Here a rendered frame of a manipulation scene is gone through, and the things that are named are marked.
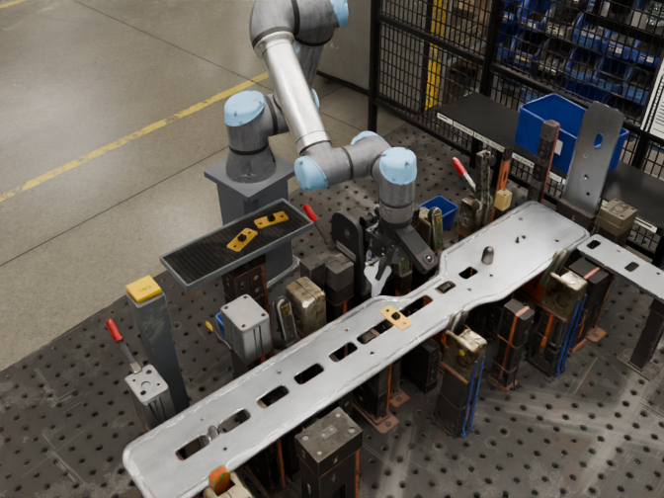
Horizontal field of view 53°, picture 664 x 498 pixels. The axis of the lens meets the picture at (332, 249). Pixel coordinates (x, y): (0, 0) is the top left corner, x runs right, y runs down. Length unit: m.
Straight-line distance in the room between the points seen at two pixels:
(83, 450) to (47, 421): 0.15
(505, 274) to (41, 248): 2.57
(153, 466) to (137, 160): 2.98
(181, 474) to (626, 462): 1.11
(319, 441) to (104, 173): 3.03
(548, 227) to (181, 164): 2.63
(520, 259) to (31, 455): 1.39
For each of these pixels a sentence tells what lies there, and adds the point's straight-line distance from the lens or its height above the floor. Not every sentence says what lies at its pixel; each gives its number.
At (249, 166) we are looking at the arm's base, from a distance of 1.95.
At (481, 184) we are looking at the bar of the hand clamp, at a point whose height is 1.13.
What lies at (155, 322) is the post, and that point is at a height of 1.07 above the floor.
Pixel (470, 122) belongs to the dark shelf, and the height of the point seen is 1.03.
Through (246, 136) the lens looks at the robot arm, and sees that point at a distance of 1.90.
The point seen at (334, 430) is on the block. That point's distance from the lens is 1.43.
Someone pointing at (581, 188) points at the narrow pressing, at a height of 1.07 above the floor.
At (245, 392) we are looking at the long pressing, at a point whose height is 1.00.
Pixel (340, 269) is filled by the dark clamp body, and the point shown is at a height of 1.08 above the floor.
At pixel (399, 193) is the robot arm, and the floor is 1.40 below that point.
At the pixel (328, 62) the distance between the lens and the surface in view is 4.62.
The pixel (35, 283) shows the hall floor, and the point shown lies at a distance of 3.55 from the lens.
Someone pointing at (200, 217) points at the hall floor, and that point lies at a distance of 3.69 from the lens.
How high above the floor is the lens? 2.22
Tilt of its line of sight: 41 degrees down
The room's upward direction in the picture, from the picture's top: 1 degrees counter-clockwise
